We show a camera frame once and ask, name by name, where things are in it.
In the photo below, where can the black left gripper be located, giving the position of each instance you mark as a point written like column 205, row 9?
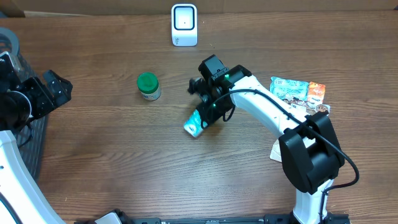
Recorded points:
column 48, row 100

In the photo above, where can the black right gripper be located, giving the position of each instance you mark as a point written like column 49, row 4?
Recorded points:
column 205, row 109

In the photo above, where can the teal tissue packet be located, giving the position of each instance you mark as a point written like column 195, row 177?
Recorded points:
column 194, row 125

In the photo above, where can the green lid jar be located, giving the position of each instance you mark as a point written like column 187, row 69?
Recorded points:
column 148, row 85

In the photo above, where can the teal snack pack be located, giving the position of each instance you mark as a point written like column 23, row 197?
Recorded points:
column 285, row 88

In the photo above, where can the clear beige pouch bag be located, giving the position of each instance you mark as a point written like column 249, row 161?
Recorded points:
column 305, row 106

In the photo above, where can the small orange juice carton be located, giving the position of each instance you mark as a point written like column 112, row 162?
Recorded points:
column 316, row 93

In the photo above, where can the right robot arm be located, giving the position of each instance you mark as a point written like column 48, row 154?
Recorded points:
column 309, row 150

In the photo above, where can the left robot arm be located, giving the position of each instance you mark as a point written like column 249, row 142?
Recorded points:
column 21, row 103

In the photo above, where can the white barcode scanner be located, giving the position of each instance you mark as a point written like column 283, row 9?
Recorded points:
column 184, row 25

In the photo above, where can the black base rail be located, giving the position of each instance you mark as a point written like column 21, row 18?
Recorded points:
column 211, row 220

